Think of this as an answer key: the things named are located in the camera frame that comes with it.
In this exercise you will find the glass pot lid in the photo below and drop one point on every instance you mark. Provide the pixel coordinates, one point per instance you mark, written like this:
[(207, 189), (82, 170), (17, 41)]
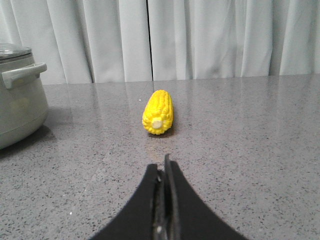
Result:
[(10, 51)]

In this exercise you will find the pale green electric pot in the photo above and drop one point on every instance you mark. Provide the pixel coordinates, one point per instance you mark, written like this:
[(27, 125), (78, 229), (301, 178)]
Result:
[(23, 102)]

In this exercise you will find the yellow toy corn cob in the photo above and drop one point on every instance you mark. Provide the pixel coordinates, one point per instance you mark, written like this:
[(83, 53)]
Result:
[(158, 115)]

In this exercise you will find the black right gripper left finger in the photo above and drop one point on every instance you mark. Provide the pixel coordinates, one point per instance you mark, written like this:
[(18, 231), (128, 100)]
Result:
[(144, 215)]

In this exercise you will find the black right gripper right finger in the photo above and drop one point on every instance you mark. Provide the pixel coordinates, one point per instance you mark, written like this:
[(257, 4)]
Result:
[(189, 218)]

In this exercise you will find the white curtain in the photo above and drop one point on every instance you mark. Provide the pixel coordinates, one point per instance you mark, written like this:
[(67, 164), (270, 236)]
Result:
[(98, 41)]

